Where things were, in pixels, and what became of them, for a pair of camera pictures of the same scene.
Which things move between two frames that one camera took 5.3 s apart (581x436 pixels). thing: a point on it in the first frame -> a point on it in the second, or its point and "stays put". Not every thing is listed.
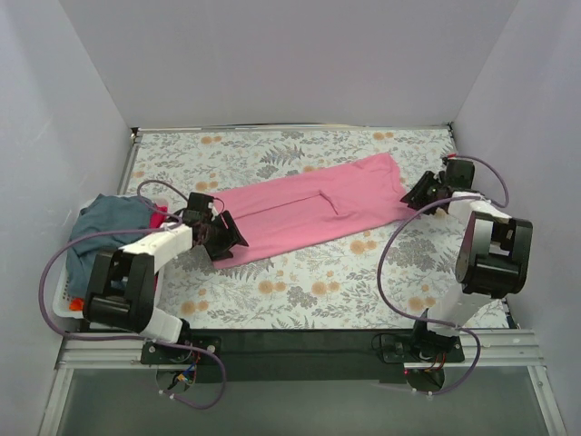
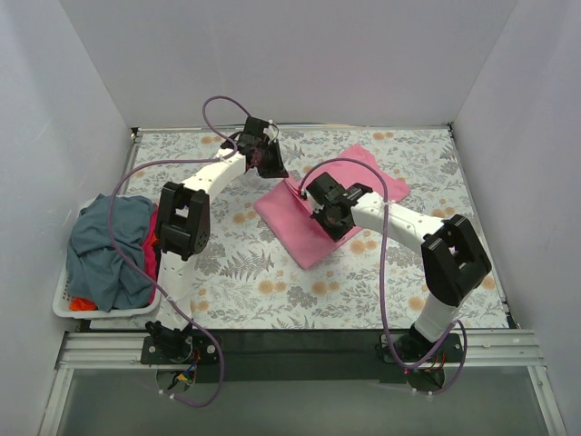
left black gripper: x=220 y=234 -> x=274 y=159
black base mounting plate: x=303 y=355 stays put
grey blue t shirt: x=106 y=213 stays put
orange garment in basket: x=76 y=304 stays put
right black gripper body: x=427 y=192 -> x=315 y=189
